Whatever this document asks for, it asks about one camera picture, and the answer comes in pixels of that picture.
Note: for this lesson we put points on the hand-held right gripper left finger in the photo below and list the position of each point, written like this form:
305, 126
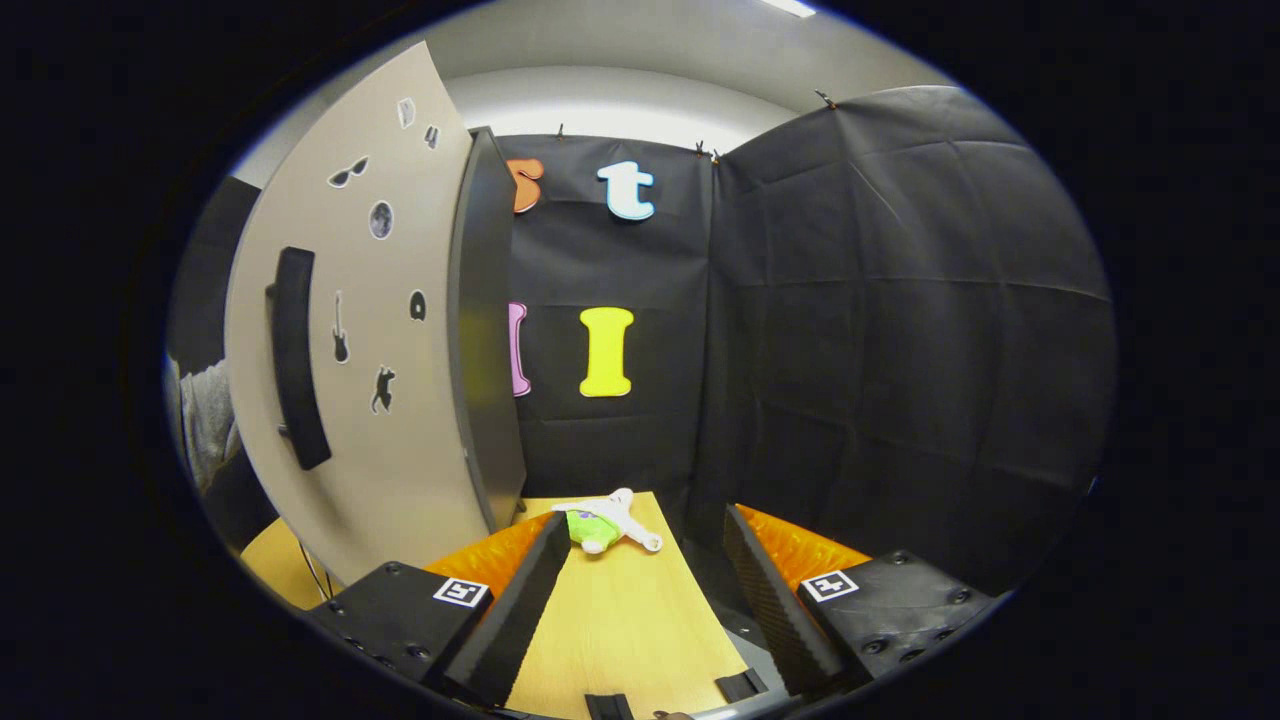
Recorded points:
525, 620

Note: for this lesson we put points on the small black block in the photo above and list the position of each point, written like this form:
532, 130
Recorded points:
741, 685
610, 706

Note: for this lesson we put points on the beige cabinet door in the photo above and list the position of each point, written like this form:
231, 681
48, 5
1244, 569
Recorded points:
400, 450

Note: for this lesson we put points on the black backdrop cloth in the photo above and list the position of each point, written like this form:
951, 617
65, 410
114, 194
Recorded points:
900, 300

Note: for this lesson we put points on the long ceiling light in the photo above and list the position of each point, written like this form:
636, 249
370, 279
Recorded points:
790, 6

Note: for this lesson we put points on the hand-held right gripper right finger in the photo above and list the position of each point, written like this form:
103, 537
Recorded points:
775, 620

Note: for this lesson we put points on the green and white toy figure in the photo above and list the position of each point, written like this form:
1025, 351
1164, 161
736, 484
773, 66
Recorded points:
590, 528

